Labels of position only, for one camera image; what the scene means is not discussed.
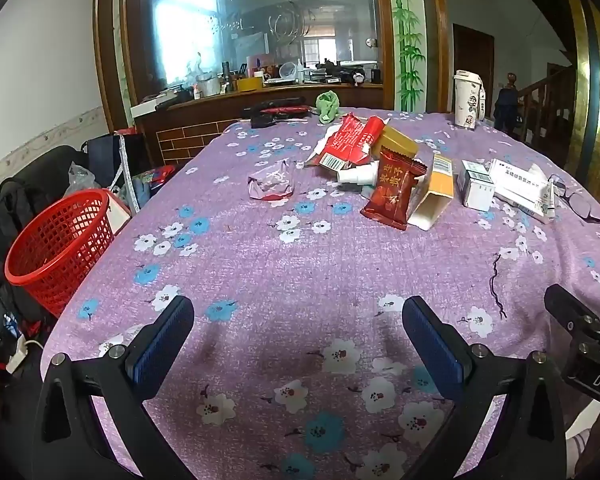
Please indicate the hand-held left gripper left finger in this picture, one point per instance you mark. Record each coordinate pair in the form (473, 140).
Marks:
(162, 342)

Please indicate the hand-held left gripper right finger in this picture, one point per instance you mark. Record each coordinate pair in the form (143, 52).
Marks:
(430, 340)

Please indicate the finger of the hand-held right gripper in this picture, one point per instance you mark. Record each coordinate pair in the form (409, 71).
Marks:
(570, 305)

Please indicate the large white medicine box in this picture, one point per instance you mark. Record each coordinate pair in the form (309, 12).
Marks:
(517, 182)

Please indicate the red plastic basket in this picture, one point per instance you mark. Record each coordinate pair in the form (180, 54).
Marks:
(55, 245)

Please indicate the torn red package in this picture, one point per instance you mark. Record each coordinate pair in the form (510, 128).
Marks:
(347, 145)

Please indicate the eyeglasses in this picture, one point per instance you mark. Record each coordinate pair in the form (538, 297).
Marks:
(577, 202)

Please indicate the black thread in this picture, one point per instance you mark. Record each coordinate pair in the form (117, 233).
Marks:
(491, 280)

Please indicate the striped grey sock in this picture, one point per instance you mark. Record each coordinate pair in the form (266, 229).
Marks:
(579, 452)

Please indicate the white ointment tube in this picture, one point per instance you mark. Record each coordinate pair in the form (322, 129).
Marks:
(549, 205)

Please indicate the white red-edged box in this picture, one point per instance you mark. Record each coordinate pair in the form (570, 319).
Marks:
(117, 212)

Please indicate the purple floral tablecloth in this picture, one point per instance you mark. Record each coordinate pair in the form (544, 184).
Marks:
(280, 270)

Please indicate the white power strip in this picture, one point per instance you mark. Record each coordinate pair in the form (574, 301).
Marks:
(16, 357)

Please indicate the small white medicine box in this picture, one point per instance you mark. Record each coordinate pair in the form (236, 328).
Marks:
(477, 190)

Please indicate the dark red snack packet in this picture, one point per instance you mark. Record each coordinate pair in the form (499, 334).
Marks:
(390, 192)

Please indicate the blue packet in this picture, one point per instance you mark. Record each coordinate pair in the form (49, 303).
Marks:
(10, 322)

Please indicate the yellow white carton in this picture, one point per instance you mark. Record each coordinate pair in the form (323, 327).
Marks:
(437, 185)

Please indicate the red blue printed bag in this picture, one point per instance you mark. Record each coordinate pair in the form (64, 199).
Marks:
(155, 177)

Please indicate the white spray bottle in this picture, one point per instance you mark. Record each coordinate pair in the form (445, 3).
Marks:
(352, 175)

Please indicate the wooden staircase railing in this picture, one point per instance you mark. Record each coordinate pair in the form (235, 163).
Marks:
(545, 105)

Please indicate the clear plastic bag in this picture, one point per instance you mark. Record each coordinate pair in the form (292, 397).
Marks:
(80, 177)

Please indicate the crumpled clear pink wrapper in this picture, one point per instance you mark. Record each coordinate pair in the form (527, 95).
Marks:
(272, 182)

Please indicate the navy bag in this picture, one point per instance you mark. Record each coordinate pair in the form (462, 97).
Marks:
(110, 155)

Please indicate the gold brown box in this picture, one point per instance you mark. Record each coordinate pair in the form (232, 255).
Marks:
(397, 142)

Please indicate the dark blue cloth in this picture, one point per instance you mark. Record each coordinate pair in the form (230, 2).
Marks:
(506, 105)

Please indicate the black backpack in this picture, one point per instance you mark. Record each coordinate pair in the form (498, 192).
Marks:
(10, 210)

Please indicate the wooden counter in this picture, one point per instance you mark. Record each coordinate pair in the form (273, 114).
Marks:
(190, 130)

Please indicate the black sofa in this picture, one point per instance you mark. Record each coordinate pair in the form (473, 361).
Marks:
(45, 162)

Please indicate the white printed cup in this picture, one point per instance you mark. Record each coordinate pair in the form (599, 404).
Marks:
(467, 105)

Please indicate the white flat box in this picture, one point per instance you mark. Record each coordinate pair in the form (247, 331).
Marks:
(150, 105)

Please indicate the green cloth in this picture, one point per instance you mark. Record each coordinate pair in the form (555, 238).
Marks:
(327, 105)

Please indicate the black red tool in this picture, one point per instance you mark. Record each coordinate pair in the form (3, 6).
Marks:
(270, 109)

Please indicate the metal pot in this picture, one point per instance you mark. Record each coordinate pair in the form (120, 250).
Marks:
(209, 87)

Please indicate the wooden door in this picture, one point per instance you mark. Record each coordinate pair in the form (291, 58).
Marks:
(472, 55)

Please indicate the wooden framed glass partition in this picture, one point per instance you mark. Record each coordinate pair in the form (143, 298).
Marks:
(280, 35)

